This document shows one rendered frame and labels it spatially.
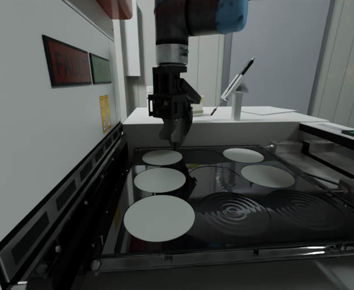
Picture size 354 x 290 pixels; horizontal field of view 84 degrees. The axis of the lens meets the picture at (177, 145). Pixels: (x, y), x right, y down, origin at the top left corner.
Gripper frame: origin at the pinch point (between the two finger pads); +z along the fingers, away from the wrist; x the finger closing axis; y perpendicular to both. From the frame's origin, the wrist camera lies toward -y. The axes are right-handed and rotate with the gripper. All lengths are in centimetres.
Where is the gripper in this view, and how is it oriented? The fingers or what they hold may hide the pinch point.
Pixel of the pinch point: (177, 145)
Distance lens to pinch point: 54.1
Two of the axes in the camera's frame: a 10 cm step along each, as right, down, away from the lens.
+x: 8.4, 1.7, -5.2
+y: -5.5, 2.6, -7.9
